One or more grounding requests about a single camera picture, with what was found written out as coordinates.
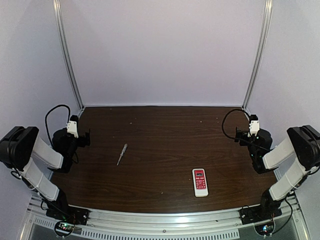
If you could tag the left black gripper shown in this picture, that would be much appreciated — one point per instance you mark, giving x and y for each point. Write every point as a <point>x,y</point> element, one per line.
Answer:
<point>85,139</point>

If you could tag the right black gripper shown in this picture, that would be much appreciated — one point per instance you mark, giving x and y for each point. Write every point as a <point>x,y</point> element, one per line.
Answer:
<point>240,136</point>

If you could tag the clear handle screwdriver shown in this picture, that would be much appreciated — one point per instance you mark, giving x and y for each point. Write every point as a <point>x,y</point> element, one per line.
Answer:
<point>123,151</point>

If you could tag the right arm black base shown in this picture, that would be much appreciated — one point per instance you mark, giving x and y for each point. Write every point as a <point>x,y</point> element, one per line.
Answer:
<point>267,209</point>

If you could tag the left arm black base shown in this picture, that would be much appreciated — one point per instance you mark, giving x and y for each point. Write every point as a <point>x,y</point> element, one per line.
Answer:
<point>60,209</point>

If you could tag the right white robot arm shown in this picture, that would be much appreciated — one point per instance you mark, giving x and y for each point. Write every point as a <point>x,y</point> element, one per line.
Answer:
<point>302,143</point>

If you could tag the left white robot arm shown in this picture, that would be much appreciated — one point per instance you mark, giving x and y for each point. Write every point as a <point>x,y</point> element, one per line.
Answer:
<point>30,157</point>

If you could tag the red and white remote control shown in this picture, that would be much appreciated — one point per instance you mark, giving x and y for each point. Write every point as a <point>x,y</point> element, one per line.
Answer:
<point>200,185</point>

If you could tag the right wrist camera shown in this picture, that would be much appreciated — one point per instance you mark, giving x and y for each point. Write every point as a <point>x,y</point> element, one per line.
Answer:
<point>254,126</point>

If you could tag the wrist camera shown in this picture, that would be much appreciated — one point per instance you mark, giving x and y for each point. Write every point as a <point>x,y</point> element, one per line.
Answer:
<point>72,126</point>
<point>254,126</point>

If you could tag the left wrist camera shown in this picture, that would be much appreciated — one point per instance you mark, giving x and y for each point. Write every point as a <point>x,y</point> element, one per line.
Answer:
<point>72,126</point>

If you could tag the front aluminium rail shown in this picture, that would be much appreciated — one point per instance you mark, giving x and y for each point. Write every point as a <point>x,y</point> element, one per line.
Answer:
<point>211,225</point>

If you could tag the right aluminium corner post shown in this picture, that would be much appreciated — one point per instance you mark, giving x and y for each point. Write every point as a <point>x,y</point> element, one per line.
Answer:
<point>264,31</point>

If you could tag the aluminium corner post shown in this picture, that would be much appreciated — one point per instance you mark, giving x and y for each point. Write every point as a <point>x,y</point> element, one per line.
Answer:
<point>65,52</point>
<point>264,31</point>

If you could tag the left aluminium corner post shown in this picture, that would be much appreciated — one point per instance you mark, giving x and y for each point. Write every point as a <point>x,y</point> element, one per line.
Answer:
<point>65,52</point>

